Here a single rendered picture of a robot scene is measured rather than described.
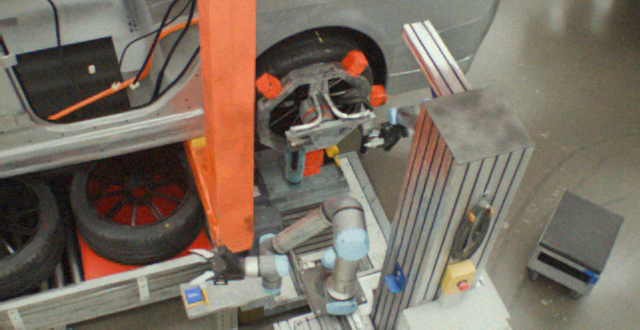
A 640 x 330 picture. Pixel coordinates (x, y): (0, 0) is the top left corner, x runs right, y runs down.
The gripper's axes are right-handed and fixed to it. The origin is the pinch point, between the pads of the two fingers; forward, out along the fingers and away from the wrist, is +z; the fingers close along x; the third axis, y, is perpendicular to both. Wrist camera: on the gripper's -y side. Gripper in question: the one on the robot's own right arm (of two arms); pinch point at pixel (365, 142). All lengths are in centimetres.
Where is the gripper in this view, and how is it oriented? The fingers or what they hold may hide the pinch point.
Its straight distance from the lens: 389.8
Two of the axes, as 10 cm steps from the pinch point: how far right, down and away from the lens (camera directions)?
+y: 0.7, -6.3, -7.7
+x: 3.4, 7.4, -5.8
